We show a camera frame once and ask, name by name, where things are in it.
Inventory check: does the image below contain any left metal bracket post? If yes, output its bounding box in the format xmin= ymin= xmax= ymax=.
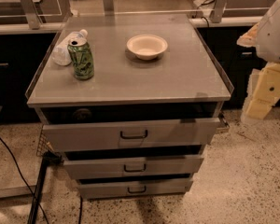
xmin=20 ymin=0 xmax=41 ymax=30

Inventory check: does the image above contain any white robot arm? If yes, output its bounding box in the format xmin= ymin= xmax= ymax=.
xmin=237 ymin=0 xmax=280 ymax=124

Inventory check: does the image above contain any metal bracket post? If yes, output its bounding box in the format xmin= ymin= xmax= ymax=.
xmin=209 ymin=0 xmax=227 ymax=23
xmin=101 ymin=0 xmax=116 ymax=17
xmin=20 ymin=0 xmax=41 ymax=30

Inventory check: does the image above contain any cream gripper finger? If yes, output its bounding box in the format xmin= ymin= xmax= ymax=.
xmin=241 ymin=63 xmax=280 ymax=124
xmin=236 ymin=23 xmax=259 ymax=48

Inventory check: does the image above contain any clear plastic water bottle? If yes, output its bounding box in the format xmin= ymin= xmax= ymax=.
xmin=51 ymin=29 xmax=88 ymax=66

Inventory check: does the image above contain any round can inside drawer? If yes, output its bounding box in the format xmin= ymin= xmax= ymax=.
xmin=72 ymin=108 xmax=92 ymax=122

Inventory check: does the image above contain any black metal stand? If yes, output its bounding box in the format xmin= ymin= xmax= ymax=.
xmin=27 ymin=151 xmax=62 ymax=224

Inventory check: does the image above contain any right metal bracket post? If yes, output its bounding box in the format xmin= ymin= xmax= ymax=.
xmin=209 ymin=0 xmax=227 ymax=23

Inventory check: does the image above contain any grey metal drawer cabinet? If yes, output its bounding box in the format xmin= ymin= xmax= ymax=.
xmin=24 ymin=13 xmax=235 ymax=202

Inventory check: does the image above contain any green soda can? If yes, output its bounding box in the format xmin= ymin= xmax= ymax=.
xmin=67 ymin=37 xmax=94 ymax=80

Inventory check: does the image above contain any grey bottom drawer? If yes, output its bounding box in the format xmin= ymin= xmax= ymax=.
xmin=77 ymin=177 xmax=193 ymax=200

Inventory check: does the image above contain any grey top drawer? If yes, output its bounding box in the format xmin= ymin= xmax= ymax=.
xmin=43 ymin=118 xmax=219 ymax=152

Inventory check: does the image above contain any dark background counter cabinet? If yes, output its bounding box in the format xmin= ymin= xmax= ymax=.
xmin=0 ymin=26 xmax=265 ymax=123

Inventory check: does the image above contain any middle metal bracket post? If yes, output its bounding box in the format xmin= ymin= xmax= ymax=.
xmin=101 ymin=0 xmax=116 ymax=17

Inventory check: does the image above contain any wire mesh basket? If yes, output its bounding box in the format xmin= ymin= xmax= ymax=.
xmin=36 ymin=130 xmax=54 ymax=157

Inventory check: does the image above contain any black floor cable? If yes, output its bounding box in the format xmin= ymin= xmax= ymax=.
xmin=0 ymin=130 xmax=50 ymax=224

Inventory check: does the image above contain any white round bowl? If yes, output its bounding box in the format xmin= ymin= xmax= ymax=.
xmin=126 ymin=35 xmax=168 ymax=61

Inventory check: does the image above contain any grey drawer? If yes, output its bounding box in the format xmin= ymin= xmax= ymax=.
xmin=77 ymin=177 xmax=193 ymax=200
xmin=64 ymin=155 xmax=203 ymax=179
xmin=43 ymin=118 xmax=219 ymax=152

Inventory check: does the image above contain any grey middle drawer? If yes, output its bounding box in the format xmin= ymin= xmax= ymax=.
xmin=64 ymin=155 xmax=203 ymax=179

